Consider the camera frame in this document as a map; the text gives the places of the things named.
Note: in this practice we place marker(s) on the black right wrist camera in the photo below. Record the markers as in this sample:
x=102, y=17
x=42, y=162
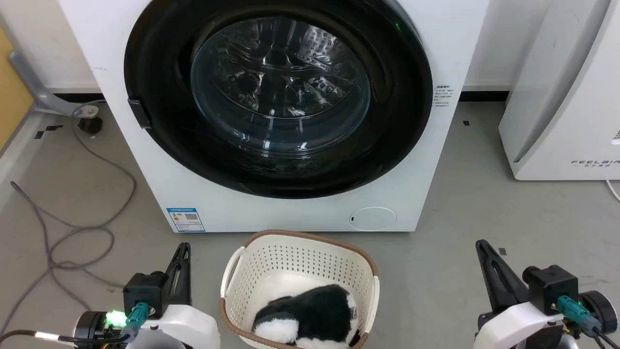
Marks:
x=550, y=286

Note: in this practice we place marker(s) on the black round floor foot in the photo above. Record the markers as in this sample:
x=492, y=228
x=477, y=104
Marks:
x=90, y=125

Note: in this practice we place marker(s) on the grey metal pipe bracket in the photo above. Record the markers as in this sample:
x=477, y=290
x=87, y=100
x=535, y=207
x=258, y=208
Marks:
x=29, y=80

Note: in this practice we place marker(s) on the round white filter cover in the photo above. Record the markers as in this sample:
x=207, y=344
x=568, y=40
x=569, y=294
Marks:
x=373, y=218

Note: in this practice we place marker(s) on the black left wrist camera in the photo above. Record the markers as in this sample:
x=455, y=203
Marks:
x=145, y=291

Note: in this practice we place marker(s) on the black white plush toy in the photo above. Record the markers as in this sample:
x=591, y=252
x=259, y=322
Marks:
x=315, y=312

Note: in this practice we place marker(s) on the cream perforated laundry basket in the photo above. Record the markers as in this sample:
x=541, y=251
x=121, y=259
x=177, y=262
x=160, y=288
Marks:
x=290, y=257

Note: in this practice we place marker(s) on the black round washer door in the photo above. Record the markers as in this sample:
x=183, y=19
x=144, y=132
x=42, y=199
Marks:
x=155, y=72

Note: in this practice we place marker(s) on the small printed text sticker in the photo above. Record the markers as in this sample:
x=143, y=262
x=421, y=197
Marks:
x=443, y=96

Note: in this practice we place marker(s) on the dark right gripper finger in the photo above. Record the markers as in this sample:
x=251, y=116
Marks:
x=490, y=286
x=511, y=291

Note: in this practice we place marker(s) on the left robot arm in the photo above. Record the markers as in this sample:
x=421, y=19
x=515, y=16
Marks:
x=89, y=325

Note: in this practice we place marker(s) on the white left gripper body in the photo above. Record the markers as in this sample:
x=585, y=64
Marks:
x=189, y=327

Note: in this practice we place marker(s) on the yellow wooden panel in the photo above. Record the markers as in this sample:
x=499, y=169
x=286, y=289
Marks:
x=12, y=87

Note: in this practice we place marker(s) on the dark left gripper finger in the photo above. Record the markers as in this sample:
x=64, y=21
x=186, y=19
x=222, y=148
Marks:
x=185, y=286
x=172, y=278

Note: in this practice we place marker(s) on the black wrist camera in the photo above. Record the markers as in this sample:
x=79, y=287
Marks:
x=550, y=286
x=145, y=291

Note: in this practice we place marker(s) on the white air purifier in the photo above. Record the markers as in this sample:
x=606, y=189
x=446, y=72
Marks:
x=571, y=97

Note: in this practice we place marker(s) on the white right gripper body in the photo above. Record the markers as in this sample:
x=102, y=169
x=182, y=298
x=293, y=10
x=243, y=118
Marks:
x=513, y=327

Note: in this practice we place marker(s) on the white front-load washing machine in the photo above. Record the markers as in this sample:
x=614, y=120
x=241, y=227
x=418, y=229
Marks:
x=145, y=184

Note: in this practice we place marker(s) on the blue energy label sticker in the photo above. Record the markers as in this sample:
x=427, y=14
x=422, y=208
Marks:
x=185, y=220

